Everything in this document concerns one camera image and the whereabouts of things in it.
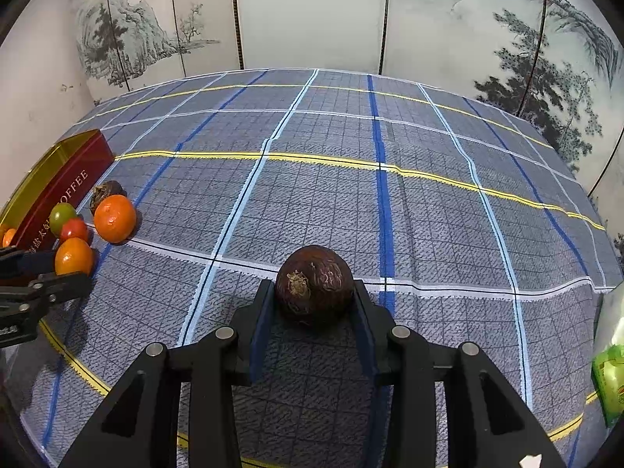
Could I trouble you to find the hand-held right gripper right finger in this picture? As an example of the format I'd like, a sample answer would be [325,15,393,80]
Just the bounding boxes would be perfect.
[351,280,569,468]

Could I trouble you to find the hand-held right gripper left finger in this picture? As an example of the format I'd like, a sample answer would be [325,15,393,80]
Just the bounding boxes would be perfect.
[58,280,278,468]

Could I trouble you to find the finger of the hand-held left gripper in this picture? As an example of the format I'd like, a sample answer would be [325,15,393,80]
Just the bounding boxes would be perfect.
[0,248,57,287]
[27,272,93,307]

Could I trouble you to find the green tomato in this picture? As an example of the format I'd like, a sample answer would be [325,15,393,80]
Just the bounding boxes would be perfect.
[49,203,79,236]

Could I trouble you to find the dark brown round fruit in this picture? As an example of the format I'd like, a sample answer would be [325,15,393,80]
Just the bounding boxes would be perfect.
[90,180,128,216]
[275,245,355,327]

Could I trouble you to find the red and gold tin box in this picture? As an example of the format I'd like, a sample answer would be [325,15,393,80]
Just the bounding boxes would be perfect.
[0,129,116,255]

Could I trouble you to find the red tomato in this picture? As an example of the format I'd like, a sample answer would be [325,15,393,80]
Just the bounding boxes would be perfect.
[59,218,90,245]

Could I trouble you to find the blue plaid tablecloth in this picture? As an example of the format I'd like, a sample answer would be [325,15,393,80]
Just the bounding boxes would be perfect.
[7,68,622,468]

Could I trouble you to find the green packet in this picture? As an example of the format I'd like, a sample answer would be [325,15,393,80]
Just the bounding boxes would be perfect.
[591,344,624,429]

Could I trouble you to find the landscape painted folding screen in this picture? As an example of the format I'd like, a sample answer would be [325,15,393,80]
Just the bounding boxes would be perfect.
[67,0,624,197]

